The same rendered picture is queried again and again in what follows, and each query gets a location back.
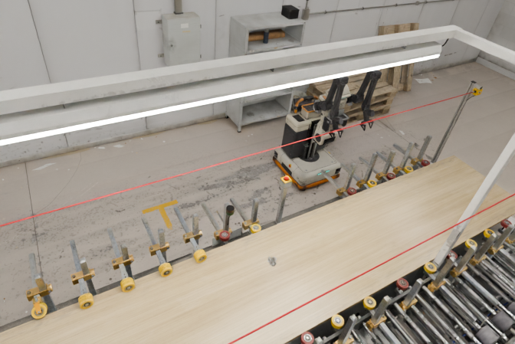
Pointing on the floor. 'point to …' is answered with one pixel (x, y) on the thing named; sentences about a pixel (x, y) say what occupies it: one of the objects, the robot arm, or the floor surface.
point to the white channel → (46, 98)
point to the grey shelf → (239, 44)
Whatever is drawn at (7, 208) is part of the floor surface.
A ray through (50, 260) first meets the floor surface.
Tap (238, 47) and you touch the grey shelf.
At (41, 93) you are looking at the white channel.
